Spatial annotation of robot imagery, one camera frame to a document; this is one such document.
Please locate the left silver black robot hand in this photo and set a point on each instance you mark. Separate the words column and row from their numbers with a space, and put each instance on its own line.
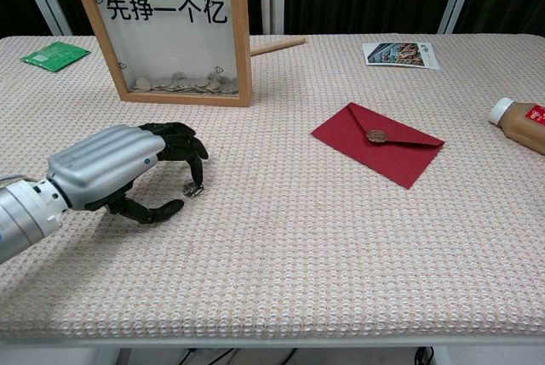
column 102, row 161

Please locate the silver coin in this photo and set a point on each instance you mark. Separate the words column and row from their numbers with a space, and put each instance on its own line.
column 189, row 191

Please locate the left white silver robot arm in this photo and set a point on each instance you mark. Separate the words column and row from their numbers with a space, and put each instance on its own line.
column 21, row 212

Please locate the pile of silver coins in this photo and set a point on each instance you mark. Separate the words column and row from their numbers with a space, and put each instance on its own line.
column 183, row 84

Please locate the wooden frame coin bank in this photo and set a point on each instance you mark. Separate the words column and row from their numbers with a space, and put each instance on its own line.
column 243, row 41

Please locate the green flat packet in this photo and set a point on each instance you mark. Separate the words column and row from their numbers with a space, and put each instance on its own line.
column 53, row 56

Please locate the beige woven tablecloth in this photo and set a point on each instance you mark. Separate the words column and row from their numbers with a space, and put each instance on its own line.
column 272, row 254

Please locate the wooden stick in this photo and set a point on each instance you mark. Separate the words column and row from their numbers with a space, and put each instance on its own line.
column 277, row 45

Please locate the red envelope with wax seal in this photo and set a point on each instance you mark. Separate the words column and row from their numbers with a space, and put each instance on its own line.
column 383, row 161

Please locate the picture postcard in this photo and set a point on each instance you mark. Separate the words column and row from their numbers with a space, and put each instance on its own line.
column 396, row 54

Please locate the milk tea bottle white cap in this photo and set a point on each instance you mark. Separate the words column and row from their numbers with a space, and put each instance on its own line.
column 523, row 124

